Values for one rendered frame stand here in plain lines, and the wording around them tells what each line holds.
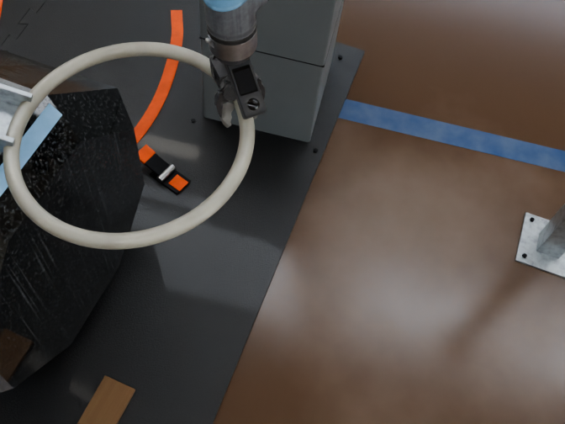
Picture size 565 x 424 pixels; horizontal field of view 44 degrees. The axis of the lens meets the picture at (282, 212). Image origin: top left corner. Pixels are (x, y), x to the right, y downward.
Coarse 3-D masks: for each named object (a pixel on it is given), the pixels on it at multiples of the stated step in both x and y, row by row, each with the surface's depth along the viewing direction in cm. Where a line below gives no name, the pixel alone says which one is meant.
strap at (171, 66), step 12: (0, 0) 273; (0, 12) 270; (180, 12) 277; (180, 24) 273; (180, 36) 270; (168, 60) 264; (168, 72) 261; (168, 84) 258; (156, 96) 255; (156, 108) 253; (144, 120) 250; (144, 132) 247
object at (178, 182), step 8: (144, 152) 237; (152, 152) 238; (144, 160) 236; (152, 160) 237; (160, 160) 238; (152, 168) 236; (160, 168) 237; (168, 168) 237; (152, 176) 238; (160, 176) 236; (168, 176) 239; (176, 176) 238; (184, 176) 239; (168, 184) 237; (176, 184) 237; (184, 184) 237; (176, 192) 236
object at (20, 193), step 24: (120, 48) 146; (144, 48) 146; (168, 48) 146; (72, 72) 145; (24, 120) 138; (240, 120) 136; (240, 144) 133; (240, 168) 130; (24, 192) 129; (216, 192) 128; (48, 216) 126; (192, 216) 125; (72, 240) 124; (96, 240) 123; (120, 240) 123; (144, 240) 124
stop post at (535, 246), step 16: (528, 224) 242; (544, 224) 242; (560, 224) 220; (528, 240) 238; (544, 240) 231; (560, 240) 227; (528, 256) 235; (544, 256) 236; (560, 256) 234; (560, 272) 233
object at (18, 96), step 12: (0, 84) 137; (0, 96) 139; (12, 96) 139; (24, 96) 138; (0, 108) 140; (12, 108) 141; (0, 120) 139; (0, 132) 138; (0, 144) 134; (12, 144) 133
